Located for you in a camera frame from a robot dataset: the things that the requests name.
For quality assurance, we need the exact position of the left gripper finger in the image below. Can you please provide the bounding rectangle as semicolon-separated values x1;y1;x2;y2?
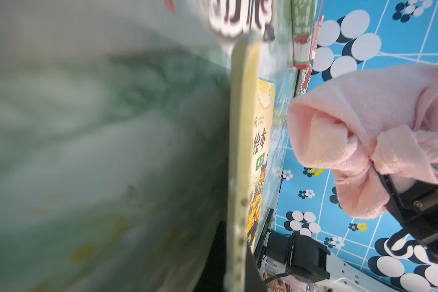
378;174;438;264

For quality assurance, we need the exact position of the yellow Chinese history picture book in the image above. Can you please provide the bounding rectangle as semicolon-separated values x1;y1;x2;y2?
224;38;276;292

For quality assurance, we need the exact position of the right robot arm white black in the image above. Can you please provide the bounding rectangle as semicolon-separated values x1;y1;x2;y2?
260;231;399;292

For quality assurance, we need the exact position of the green red dinosaur book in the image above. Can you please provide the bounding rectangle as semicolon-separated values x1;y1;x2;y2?
291;0;318;70

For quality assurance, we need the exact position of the red brown illustrated book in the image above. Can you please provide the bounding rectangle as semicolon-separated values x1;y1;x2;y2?
296;15;324;96

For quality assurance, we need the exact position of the pink cloth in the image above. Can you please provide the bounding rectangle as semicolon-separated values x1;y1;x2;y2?
288;64;438;219

